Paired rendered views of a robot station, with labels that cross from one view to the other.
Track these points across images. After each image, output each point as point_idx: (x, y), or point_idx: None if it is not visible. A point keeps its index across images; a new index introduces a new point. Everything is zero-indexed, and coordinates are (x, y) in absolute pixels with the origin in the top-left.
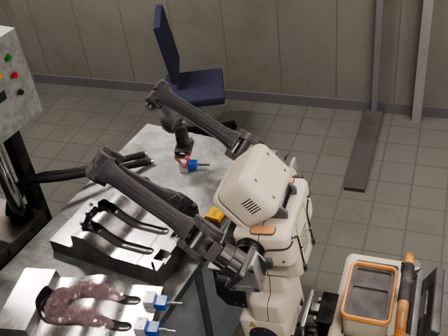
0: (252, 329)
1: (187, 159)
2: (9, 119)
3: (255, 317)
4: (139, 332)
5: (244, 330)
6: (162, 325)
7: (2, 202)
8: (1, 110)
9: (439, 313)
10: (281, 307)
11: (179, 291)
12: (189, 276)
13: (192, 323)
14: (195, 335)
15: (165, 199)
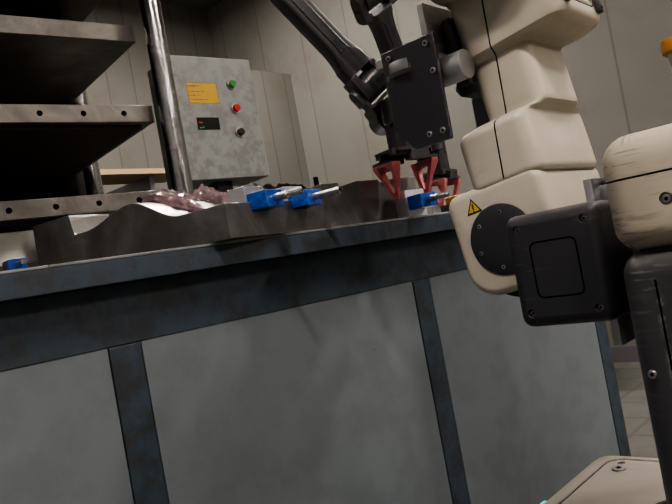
0: (474, 223)
1: (441, 182)
2: (218, 156)
3: (475, 176)
4: (236, 198)
5: (460, 237)
6: (302, 252)
7: None
8: (209, 139)
9: None
10: (526, 117)
11: (354, 224)
12: (384, 220)
13: (403, 382)
14: (410, 421)
15: (340, 43)
